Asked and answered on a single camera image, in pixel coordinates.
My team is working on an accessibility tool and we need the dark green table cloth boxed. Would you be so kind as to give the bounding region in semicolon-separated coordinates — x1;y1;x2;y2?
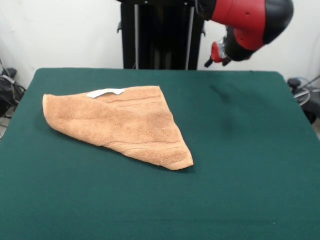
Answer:
0;67;320;240

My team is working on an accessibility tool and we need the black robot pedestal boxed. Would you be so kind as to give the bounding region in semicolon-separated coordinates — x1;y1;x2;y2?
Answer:
115;0;220;71

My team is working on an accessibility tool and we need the tan terry towel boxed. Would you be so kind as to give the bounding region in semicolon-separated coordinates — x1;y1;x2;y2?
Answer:
42;85;195;172

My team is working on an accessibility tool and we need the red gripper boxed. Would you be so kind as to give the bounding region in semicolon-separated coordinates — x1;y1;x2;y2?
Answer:
204;41;225;68

